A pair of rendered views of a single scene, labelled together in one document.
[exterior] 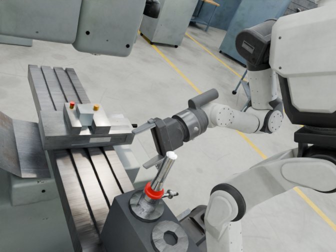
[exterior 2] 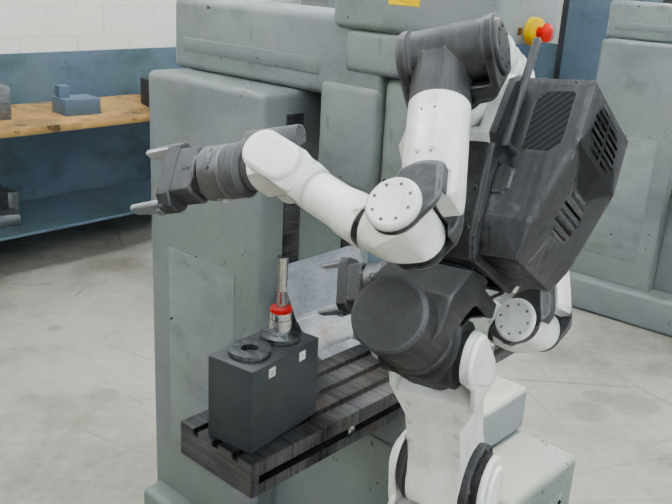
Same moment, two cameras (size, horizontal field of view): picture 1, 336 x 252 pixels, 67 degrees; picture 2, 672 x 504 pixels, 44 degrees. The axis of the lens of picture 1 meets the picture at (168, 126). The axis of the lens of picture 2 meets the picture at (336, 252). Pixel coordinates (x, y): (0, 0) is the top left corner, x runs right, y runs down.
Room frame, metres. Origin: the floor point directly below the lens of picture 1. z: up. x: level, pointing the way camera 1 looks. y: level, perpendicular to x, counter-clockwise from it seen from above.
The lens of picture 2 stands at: (0.42, -1.66, 1.88)
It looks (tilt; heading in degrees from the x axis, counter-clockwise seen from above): 19 degrees down; 86
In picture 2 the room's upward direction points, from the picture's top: 3 degrees clockwise
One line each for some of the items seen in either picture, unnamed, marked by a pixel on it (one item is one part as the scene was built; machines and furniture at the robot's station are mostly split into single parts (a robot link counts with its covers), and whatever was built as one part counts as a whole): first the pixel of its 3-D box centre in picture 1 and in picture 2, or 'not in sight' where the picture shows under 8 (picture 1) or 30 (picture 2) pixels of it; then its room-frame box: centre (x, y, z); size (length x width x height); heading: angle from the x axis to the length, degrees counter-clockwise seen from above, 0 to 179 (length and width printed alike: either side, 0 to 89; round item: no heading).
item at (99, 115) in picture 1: (97, 118); not in sight; (0.82, 0.27, 1.02); 0.15 x 0.06 x 0.04; 42
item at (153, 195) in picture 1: (154, 189); (281, 308); (0.43, -0.03, 1.18); 0.05 x 0.05 x 0.01
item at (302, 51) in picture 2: not in sight; (294, 44); (0.45, 0.69, 1.66); 0.80 x 0.23 x 0.20; 134
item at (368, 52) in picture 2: not in sight; (429, 55); (0.77, 0.36, 1.68); 0.34 x 0.24 x 0.10; 134
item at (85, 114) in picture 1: (84, 114); not in sight; (0.78, 0.31, 1.03); 0.06 x 0.05 x 0.06; 42
